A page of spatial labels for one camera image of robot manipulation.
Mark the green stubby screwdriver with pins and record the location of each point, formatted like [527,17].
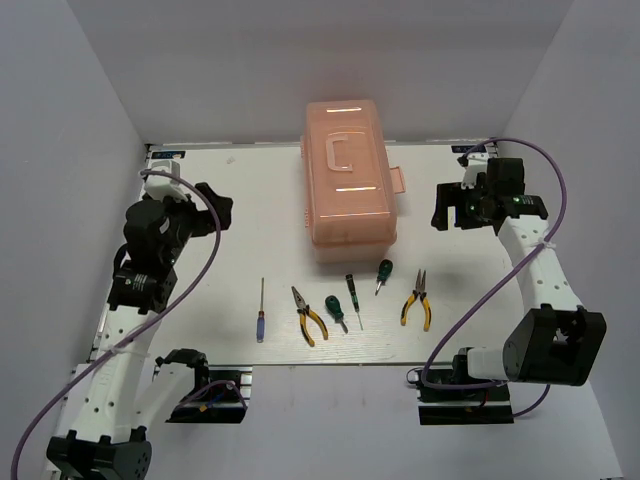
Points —
[333,306]
[385,269]

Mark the yellow combination pliers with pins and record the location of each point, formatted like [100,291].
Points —
[305,312]

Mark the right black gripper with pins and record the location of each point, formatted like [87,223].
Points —
[453,194]

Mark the pink plastic toolbox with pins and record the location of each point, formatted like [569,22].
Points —
[351,210]

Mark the blue handled long screwdriver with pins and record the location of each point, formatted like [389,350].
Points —
[260,323]

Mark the yellow needle nose pliers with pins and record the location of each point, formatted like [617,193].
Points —
[418,296]

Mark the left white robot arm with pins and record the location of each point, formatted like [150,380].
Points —
[109,438]

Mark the thin green precision screwdriver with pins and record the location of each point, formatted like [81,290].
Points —
[354,298]

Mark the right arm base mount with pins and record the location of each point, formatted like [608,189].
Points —
[490,406]

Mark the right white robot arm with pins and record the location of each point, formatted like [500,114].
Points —
[558,339]

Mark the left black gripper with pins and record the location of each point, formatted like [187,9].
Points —
[205,219]

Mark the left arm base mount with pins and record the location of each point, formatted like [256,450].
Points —
[216,395]

